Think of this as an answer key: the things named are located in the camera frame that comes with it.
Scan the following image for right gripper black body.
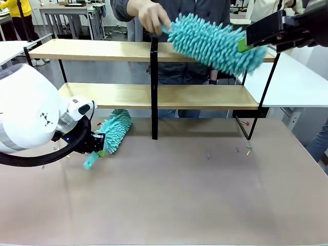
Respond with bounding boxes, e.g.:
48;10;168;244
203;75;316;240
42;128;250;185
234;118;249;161
286;0;328;48

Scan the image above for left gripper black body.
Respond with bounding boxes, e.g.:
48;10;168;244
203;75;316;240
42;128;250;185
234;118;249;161
73;130;97;155

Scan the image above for teal microfiber duster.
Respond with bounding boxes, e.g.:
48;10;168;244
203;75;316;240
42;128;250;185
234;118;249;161
160;12;268;76
83;108;133;172

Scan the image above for person's right forearm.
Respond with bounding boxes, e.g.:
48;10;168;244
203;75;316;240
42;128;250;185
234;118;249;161
110;0;141;23

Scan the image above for person's right hand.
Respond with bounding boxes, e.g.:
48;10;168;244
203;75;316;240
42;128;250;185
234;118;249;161
126;2;172;35

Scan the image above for bystander in white top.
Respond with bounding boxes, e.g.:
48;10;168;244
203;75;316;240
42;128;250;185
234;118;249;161
249;0;303;23

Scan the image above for background desk with green items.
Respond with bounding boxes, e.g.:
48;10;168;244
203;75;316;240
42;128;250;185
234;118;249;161
229;4;252;27

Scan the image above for large white side table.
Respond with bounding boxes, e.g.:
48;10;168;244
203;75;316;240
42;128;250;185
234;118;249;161
235;48;328;131

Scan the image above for person in grey jacket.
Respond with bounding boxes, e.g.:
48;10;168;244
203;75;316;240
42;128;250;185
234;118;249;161
110;0;231;119

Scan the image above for wooden two-tier black-framed shelf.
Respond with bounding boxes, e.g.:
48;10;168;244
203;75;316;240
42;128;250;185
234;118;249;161
24;35;281;141

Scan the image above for bystander in blue jeans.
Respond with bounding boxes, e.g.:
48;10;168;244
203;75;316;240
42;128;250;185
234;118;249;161
306;122;328;176

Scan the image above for small white side table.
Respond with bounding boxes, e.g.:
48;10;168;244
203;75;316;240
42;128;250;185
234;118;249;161
0;40;38;68

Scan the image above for grey background desk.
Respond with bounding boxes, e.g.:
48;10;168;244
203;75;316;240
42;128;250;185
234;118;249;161
39;3;105;40

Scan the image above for black stand pole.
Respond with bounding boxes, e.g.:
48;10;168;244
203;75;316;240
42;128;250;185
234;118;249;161
16;0;36;43

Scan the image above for bystander in yellow top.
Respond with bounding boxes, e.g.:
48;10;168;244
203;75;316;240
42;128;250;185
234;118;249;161
0;0;33;42

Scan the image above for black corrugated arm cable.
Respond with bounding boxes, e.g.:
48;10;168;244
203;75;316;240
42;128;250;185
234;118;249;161
0;116;92;168

